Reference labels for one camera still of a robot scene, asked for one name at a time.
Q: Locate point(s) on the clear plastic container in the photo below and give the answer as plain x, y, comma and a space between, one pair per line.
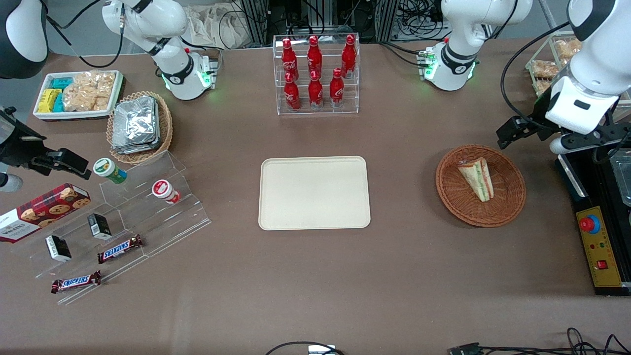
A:
622, 177

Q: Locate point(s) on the beige plastic serving tray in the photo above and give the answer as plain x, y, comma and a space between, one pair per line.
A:
315, 193

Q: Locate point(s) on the green lid snack cup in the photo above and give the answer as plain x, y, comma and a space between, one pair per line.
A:
107, 169

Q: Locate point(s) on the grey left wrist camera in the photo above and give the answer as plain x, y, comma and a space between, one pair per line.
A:
560, 146

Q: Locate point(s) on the white rectangular snack tray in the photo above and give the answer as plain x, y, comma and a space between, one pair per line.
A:
74, 115

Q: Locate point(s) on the red cola bottle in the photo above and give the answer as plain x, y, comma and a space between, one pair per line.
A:
348, 56
336, 89
292, 93
315, 92
314, 54
289, 56

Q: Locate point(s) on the yellow snack packet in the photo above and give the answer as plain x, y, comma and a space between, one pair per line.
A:
48, 100

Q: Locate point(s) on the small black box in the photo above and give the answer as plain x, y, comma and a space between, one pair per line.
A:
58, 248
100, 226

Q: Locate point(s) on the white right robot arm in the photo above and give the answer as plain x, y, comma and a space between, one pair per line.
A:
173, 64

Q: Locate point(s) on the teal snack packet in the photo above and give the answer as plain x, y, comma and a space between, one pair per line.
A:
59, 103
62, 83

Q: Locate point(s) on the black machine housing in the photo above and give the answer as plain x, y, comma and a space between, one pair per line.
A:
581, 192

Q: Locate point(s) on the silver foil packs stack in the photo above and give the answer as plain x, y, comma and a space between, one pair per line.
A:
134, 125

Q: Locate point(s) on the oval light wicker basket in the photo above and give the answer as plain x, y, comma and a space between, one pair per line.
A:
165, 128

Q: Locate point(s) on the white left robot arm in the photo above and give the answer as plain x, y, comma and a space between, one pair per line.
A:
458, 56

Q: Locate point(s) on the small white device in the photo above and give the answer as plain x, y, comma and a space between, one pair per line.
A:
321, 350

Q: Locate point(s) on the white cloth bag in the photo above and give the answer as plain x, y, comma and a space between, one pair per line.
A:
217, 27

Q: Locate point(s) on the red lid snack cup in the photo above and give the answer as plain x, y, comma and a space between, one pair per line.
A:
164, 190

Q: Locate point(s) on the triangle sandwich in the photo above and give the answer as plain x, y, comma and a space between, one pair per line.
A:
478, 178

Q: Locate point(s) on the brown snickers bar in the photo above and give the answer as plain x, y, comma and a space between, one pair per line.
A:
76, 282
120, 249

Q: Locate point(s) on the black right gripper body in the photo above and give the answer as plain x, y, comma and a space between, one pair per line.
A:
18, 147

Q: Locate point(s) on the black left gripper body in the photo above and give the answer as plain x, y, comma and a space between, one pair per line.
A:
538, 111

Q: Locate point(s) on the round brown wicker basket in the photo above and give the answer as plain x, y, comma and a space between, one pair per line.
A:
458, 202

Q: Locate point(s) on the clear acrylic bottle rack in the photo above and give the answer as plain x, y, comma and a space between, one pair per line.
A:
318, 112

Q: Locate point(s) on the aluminium frame post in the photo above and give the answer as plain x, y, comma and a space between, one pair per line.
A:
255, 19
387, 19

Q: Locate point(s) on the clear acrylic step display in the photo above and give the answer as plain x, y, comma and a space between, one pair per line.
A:
148, 231

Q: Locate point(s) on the red emergency stop button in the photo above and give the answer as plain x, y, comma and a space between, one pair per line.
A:
589, 224

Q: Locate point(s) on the clear bag of rice crackers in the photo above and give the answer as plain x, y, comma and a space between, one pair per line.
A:
542, 87
567, 49
544, 69

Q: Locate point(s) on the yellow control panel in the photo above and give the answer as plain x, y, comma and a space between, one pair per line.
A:
599, 261

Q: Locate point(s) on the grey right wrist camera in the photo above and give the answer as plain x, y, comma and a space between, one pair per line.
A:
10, 183

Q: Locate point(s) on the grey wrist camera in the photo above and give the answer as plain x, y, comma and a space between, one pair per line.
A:
560, 146
10, 183

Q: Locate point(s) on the red tartan cookie box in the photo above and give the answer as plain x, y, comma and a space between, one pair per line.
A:
42, 212

